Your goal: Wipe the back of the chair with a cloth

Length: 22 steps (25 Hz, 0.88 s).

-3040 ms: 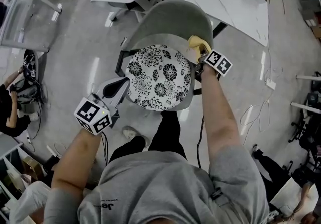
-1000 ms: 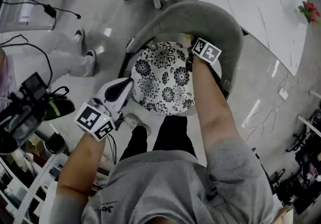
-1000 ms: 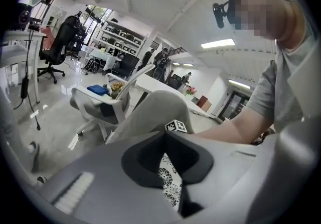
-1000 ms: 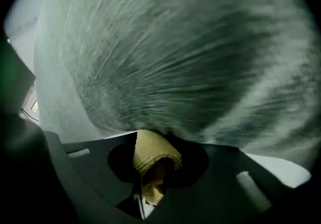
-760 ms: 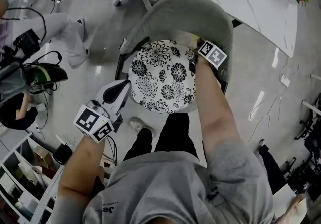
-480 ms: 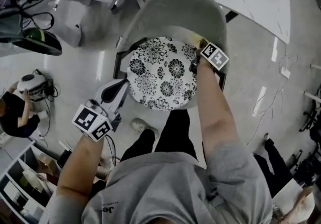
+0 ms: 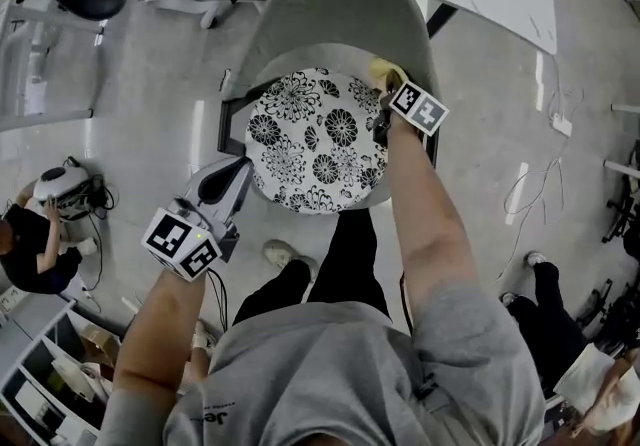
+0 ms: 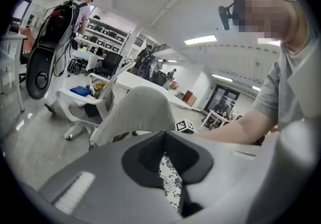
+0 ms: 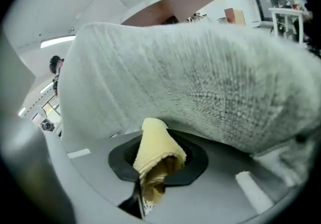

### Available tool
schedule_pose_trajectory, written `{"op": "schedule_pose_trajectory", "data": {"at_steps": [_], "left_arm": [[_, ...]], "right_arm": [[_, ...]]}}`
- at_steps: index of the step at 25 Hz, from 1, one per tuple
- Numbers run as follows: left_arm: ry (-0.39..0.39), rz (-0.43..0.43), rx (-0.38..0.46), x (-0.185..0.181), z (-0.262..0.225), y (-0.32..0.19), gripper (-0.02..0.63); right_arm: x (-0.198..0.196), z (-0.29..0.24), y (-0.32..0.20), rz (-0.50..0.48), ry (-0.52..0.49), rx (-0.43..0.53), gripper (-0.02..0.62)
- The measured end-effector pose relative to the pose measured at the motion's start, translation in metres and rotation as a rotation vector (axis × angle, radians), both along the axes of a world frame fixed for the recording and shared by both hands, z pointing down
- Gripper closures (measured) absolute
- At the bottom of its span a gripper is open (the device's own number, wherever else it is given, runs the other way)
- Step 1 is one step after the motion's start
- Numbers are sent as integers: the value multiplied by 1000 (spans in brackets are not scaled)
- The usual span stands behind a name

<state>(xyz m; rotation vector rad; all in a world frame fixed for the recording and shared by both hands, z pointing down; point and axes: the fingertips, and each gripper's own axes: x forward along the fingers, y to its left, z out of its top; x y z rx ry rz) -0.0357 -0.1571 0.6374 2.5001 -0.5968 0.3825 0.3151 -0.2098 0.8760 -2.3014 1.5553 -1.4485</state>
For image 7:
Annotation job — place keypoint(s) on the brown cardboard box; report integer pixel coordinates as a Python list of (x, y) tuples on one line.
[(100, 341)]

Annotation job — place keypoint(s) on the grey hard-shell equipment backpack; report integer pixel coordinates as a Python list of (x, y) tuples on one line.
[(57, 181)]

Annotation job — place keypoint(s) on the grey chair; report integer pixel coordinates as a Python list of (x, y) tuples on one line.
[(340, 9)]

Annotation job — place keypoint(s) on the white desk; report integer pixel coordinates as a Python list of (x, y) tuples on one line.
[(30, 84)]

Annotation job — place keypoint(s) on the yellow cleaning cloth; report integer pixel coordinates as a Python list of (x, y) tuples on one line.
[(380, 69)]

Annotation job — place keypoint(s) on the person's leg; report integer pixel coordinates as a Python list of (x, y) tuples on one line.
[(350, 259), (280, 284)]

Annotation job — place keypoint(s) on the black office chair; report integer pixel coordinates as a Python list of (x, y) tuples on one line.
[(620, 214)]

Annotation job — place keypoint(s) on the white metal desk frame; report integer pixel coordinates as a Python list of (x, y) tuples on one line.
[(622, 167)]

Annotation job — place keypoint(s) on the black shirt clip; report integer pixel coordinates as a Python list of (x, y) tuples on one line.
[(426, 388)]

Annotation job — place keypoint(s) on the person's right leg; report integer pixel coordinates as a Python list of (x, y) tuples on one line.
[(350, 259)]

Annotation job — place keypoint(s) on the person's left leg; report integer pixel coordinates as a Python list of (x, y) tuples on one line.
[(280, 284)]

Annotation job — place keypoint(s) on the black and white floral cushion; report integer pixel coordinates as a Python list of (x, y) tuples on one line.
[(300, 134)]

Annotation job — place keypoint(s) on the white shelving unit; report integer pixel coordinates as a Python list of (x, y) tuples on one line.
[(30, 359)]

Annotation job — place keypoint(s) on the person's grey T-shirt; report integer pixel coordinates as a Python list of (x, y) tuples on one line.
[(325, 384)]

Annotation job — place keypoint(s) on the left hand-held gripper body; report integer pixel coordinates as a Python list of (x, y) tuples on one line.
[(180, 244)]

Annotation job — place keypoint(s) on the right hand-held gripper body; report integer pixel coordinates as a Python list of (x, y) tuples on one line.
[(420, 109)]

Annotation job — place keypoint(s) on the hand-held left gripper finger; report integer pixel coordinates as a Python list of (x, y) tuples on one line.
[(210, 179), (232, 196)]

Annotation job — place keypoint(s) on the person's left white shoe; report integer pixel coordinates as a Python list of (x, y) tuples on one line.
[(280, 251)]

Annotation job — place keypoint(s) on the person's left forearm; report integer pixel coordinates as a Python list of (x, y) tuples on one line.
[(155, 334)]

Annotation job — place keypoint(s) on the person's right forearm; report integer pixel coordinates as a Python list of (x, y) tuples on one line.
[(430, 234)]

